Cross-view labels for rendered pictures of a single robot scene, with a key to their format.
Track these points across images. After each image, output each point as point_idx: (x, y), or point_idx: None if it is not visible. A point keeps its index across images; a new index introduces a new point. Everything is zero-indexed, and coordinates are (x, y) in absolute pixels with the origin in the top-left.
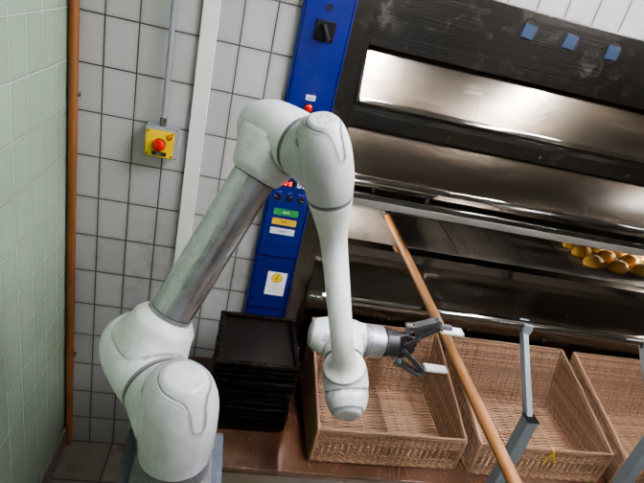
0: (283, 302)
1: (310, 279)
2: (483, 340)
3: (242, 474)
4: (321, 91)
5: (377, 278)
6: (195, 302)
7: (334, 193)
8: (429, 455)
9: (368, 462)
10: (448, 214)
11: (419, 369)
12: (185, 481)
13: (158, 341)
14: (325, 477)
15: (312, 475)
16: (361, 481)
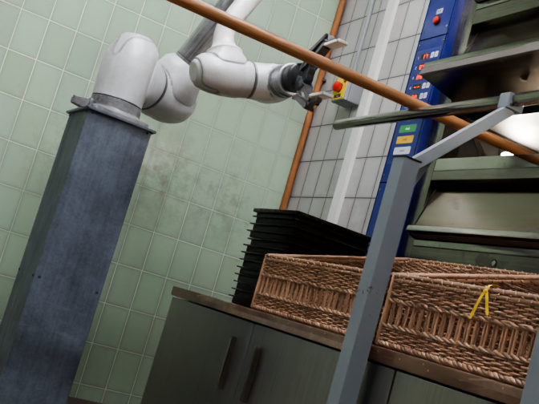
0: None
1: (421, 212)
2: None
3: (200, 308)
4: (447, 2)
5: (488, 202)
6: (193, 41)
7: None
8: (345, 306)
9: (289, 314)
10: (512, 47)
11: (305, 96)
12: (97, 94)
13: (162, 58)
14: (241, 312)
15: (235, 308)
16: (263, 321)
